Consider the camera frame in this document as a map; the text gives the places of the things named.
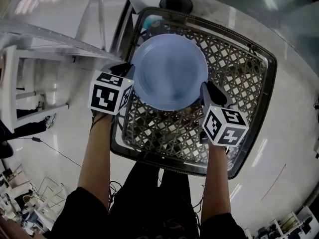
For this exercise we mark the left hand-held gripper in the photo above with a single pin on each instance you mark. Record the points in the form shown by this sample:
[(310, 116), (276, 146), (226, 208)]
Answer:
[(104, 98)]

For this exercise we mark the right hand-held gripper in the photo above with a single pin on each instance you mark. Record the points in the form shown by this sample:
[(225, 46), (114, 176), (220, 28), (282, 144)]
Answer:
[(226, 131)]

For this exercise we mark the big blue plate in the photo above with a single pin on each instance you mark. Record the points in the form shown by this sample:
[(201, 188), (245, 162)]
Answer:
[(169, 68)]

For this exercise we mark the person's left forearm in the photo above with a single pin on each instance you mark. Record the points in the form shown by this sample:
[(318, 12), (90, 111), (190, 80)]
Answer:
[(96, 158)]

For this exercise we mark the person's right forearm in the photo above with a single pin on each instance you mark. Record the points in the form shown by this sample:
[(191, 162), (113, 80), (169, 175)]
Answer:
[(215, 183)]

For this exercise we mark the brown wicker glass-top table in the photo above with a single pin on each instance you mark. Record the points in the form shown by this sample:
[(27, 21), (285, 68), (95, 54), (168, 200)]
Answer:
[(236, 83)]

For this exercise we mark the white metal shelving rack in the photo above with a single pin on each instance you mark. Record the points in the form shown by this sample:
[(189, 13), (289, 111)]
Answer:
[(62, 21)]

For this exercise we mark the teal plastic item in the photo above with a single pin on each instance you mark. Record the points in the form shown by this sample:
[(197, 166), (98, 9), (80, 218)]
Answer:
[(152, 22)]

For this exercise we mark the white low table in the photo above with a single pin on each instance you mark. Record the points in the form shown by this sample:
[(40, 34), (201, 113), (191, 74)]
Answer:
[(10, 96)]

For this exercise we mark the black trousers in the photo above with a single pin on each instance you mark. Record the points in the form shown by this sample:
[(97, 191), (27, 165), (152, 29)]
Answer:
[(149, 193)]

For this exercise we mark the black rounded device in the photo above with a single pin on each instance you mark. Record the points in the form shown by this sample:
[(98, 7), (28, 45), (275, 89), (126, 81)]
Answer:
[(5, 149)]

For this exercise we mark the white cluttered shelf unit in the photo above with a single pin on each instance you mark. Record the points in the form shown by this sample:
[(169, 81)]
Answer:
[(291, 223)]

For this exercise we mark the black printed t-shirt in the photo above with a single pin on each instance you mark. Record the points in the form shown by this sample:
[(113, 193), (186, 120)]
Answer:
[(79, 213)]

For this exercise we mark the black round mesh bin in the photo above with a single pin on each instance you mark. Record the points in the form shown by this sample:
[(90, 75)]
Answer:
[(175, 1)]

